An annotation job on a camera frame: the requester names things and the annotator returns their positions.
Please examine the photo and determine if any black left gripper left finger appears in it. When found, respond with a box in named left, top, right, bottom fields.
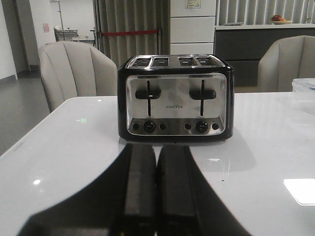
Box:
left=19, top=144, right=156, bottom=236

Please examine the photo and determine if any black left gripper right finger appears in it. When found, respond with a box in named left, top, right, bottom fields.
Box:
left=157, top=145, right=249, bottom=236

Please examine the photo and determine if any black and chrome toaster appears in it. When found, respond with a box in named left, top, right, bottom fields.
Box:
left=117, top=54, right=234, bottom=143

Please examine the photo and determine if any beige armchair left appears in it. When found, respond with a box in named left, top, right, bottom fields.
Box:
left=38, top=41, right=117, bottom=111

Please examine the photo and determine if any beige armchair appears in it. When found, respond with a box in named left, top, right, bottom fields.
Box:
left=38, top=41, right=117, bottom=111
left=257, top=35, right=315, bottom=92

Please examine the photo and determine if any clear plastic container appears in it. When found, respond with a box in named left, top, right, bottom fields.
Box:
left=292, top=78, right=315, bottom=92

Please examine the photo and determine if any grey sideboard counter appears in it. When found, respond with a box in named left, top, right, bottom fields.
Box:
left=214, top=24, right=315, bottom=87

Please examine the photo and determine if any red barrier belt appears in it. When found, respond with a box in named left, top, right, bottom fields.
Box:
left=102, top=29, right=159, bottom=36

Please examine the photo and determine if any metal trolley in background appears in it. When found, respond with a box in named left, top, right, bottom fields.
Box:
left=54, top=27, right=79, bottom=42

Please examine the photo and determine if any beige armchair right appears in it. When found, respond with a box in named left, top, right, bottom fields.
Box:
left=257, top=35, right=315, bottom=92

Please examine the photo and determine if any white drawer cabinet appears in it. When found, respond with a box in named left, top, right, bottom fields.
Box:
left=170, top=0, right=217, bottom=55

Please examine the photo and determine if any fruit bowl on counter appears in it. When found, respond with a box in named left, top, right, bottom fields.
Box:
left=270, top=15, right=292, bottom=25

